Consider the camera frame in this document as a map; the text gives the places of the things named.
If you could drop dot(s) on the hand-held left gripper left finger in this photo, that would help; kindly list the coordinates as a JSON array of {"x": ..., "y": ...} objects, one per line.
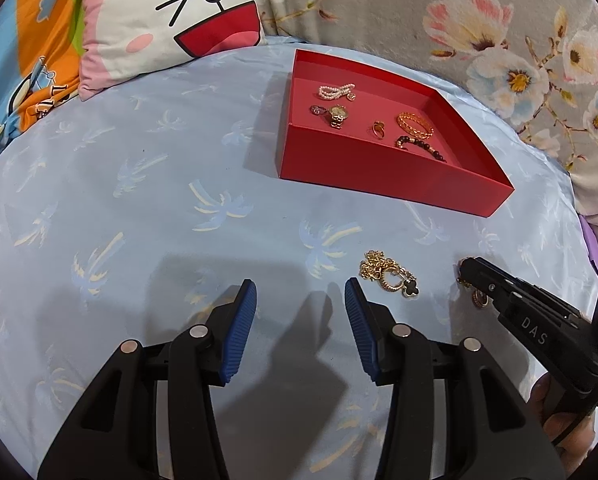
[{"x": 236, "y": 330}]

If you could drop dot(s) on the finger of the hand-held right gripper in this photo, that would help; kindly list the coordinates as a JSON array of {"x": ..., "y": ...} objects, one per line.
[{"x": 494, "y": 280}]

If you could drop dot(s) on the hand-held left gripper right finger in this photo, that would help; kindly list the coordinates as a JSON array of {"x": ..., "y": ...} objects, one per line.
[{"x": 364, "y": 330}]

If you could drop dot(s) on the red cardboard box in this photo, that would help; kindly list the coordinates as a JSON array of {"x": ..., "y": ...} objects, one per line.
[{"x": 379, "y": 180}]

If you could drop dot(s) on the gold woven bangle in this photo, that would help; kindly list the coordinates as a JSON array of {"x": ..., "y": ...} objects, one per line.
[{"x": 408, "y": 124}]

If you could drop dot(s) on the small hoop earring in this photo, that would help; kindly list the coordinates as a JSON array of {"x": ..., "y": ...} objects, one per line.
[{"x": 377, "y": 129}]

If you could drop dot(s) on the gold wristwatch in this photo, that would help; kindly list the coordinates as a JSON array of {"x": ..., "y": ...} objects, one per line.
[{"x": 337, "y": 115}]

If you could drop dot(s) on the person's right hand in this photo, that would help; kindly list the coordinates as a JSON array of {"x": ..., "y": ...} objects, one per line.
[{"x": 569, "y": 440}]

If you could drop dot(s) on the purple cloth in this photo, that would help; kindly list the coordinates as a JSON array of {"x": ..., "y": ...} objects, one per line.
[{"x": 591, "y": 245}]

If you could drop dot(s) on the floral grey cloth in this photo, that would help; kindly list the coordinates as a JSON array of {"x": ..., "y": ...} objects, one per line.
[{"x": 379, "y": 0}]

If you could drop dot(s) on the cat face pillow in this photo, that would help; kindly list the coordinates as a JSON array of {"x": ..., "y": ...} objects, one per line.
[{"x": 144, "y": 15}]

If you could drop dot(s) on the colourful cartoon blanket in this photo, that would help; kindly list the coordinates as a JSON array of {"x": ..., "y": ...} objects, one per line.
[{"x": 29, "y": 45}]

